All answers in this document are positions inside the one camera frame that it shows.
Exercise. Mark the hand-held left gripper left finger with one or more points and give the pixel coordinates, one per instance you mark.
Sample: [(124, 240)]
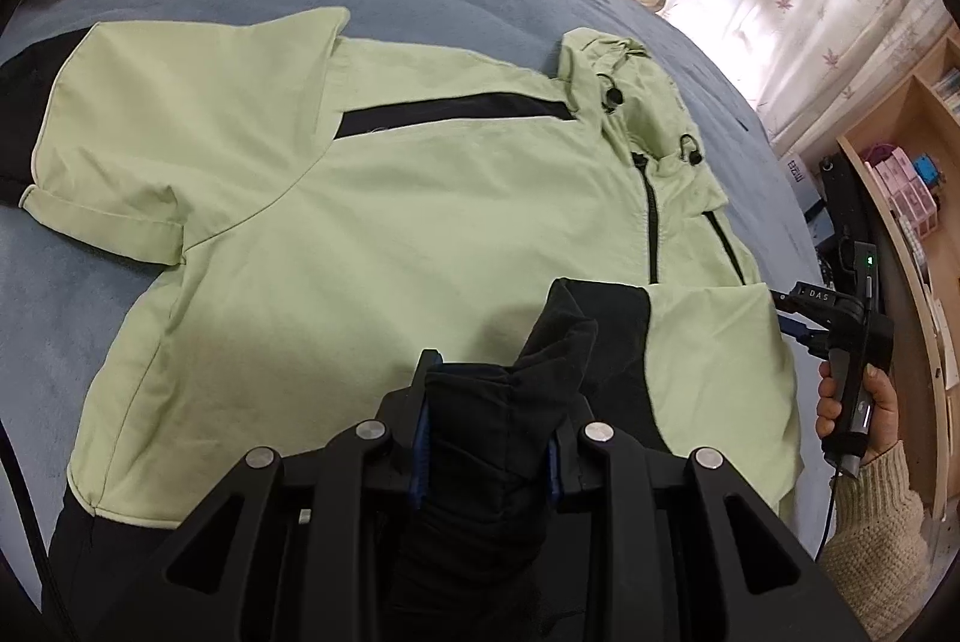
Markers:
[(421, 451)]

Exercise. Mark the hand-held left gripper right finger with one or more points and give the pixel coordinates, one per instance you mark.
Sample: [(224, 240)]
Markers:
[(556, 471)]

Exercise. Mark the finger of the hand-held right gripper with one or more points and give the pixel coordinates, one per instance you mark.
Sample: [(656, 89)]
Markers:
[(796, 328)]

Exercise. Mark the light green and black jacket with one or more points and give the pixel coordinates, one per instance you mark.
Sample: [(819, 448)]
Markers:
[(375, 199)]

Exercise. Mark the person's right hand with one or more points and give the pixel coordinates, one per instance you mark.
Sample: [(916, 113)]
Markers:
[(883, 409)]

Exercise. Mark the white labelled box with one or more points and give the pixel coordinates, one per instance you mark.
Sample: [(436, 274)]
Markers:
[(796, 171)]

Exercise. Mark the stack of pink boxes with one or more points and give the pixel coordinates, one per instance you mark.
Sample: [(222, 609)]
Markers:
[(907, 192)]

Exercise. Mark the curved wooden shelf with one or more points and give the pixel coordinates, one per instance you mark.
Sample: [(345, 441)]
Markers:
[(911, 109)]

